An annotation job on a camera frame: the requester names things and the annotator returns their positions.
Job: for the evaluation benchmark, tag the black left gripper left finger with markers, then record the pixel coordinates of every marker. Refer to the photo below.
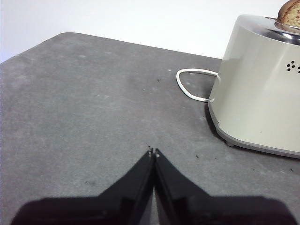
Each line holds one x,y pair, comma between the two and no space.
105,208

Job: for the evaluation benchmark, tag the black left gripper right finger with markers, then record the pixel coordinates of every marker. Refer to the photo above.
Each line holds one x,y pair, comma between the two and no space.
199,208

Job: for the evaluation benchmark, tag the cream metal toaster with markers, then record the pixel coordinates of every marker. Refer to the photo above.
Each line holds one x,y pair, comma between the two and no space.
257,93

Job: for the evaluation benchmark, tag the small dark-crust bread slice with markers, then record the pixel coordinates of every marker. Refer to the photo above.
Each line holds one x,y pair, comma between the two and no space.
290,14

